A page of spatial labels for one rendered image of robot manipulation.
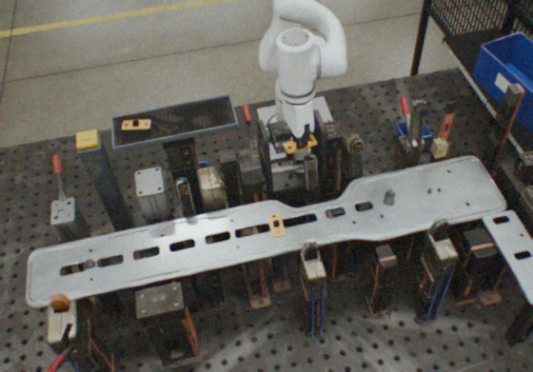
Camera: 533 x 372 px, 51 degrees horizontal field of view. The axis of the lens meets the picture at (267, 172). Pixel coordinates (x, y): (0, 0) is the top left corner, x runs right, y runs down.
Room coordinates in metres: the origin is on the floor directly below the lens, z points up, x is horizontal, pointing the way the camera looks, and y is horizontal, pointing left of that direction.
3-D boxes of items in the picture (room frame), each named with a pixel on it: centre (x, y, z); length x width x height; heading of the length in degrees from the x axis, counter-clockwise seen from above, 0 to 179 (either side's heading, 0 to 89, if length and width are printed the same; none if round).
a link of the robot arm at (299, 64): (1.01, -0.09, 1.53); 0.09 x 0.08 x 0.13; 87
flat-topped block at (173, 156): (1.23, 0.27, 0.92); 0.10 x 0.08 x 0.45; 99
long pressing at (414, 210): (0.92, 0.00, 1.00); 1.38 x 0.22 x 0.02; 99
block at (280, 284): (0.95, -0.01, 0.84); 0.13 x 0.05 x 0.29; 9
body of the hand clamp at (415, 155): (1.17, -0.45, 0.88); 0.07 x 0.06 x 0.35; 9
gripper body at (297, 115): (1.01, -0.09, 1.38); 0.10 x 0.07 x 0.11; 17
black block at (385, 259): (0.81, -0.31, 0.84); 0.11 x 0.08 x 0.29; 9
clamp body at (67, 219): (1.00, 0.60, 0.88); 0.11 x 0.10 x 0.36; 9
